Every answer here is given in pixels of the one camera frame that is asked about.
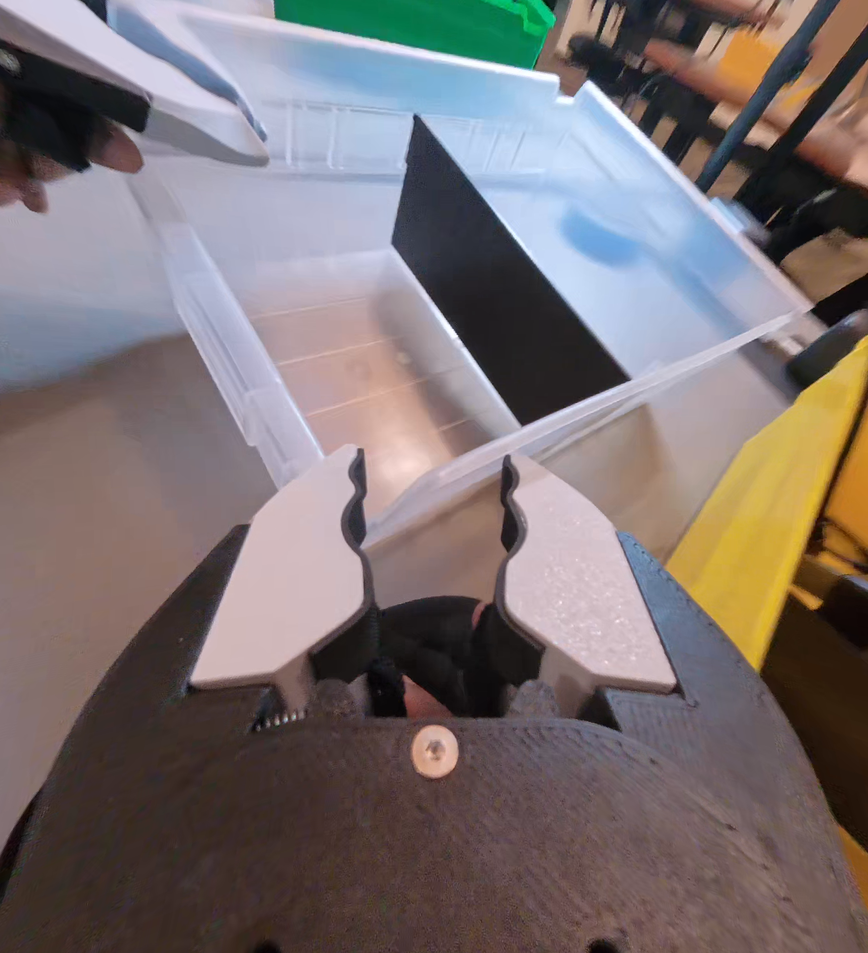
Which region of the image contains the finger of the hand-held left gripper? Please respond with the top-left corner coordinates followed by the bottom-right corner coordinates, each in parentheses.
top-left (0, 0), bottom-right (270, 168)
top-left (106, 11), bottom-right (268, 142)

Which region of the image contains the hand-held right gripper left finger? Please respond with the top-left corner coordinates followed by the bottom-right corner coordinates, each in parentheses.
top-left (190, 445), bottom-right (377, 713)

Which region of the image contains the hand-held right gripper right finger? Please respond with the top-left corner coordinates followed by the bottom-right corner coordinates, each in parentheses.
top-left (494, 454), bottom-right (678, 721)

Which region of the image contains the yellow plastic bin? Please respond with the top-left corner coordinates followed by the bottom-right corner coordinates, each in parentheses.
top-left (665, 313), bottom-right (868, 953)

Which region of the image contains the clear plastic box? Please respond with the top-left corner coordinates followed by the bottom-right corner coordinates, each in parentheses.
top-left (110, 0), bottom-right (815, 541)

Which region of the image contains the person's left hand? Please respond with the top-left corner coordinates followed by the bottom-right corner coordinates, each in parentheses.
top-left (0, 70), bottom-right (145, 214)

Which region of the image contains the person's right hand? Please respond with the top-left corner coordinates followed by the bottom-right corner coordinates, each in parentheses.
top-left (374, 596), bottom-right (514, 717)

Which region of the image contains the green plastic bin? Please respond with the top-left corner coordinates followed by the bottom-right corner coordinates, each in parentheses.
top-left (274, 0), bottom-right (556, 69)

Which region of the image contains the black box divider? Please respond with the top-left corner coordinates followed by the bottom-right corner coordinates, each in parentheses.
top-left (391, 115), bottom-right (631, 427)

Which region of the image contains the black cube charger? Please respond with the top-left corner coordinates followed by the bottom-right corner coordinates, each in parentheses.
top-left (788, 298), bottom-right (868, 388)

